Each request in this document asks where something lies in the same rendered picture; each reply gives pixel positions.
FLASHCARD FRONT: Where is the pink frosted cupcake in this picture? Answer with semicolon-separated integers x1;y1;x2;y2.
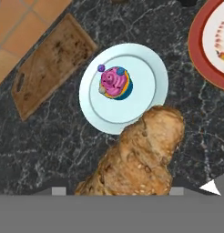
97;63;134;101

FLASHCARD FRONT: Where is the white cake with red topping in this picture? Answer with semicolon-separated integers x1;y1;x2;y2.
202;0;224;76

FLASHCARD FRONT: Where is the pale blue round plate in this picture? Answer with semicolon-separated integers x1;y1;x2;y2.
78;43;169;136

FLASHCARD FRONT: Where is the brown wooden cutting board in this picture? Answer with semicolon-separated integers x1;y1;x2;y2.
11;13;98;122

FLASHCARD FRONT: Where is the brown croissant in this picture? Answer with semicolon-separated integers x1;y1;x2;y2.
74;105;186;197

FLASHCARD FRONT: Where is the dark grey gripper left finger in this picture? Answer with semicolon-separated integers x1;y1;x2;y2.
32;178;76;197

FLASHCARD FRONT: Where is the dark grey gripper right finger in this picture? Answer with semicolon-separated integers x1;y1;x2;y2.
168;178;205;197

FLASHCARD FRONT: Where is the red round plate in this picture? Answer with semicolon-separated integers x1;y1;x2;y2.
188;0;224;93

